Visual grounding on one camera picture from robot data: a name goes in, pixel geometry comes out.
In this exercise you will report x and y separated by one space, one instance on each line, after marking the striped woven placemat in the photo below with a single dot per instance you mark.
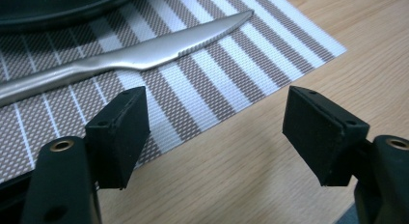
209 66

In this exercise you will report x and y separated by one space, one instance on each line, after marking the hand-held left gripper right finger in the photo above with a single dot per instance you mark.
324 137

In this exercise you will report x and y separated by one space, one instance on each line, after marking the black plate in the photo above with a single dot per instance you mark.
48 6

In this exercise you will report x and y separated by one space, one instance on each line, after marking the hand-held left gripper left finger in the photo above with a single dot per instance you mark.
112 140

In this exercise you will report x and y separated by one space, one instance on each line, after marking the silver table knife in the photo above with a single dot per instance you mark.
141 53

